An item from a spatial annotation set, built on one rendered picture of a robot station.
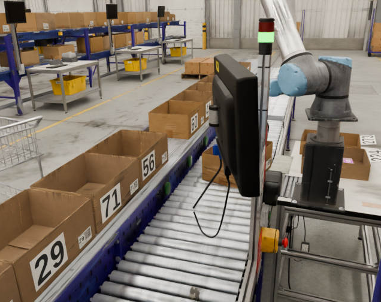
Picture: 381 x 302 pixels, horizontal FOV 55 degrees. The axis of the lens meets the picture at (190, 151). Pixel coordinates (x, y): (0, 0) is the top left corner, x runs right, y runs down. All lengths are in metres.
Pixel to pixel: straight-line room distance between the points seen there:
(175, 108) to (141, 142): 0.78
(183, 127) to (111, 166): 0.79
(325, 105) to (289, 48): 0.32
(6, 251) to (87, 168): 0.58
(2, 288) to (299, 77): 1.33
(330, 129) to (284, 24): 0.54
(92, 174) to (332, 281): 1.72
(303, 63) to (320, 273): 1.56
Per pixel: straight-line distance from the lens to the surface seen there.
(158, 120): 2.50
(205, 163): 2.13
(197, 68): 9.93
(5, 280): 1.14
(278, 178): 1.43
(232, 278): 1.48
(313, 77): 1.71
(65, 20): 9.27
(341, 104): 1.84
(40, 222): 1.61
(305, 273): 2.75
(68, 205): 1.48
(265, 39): 1.23
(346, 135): 2.87
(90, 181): 1.91
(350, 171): 2.33
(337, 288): 2.69
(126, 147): 2.20
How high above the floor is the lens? 1.68
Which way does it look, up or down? 21 degrees down
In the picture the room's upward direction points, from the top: 1 degrees counter-clockwise
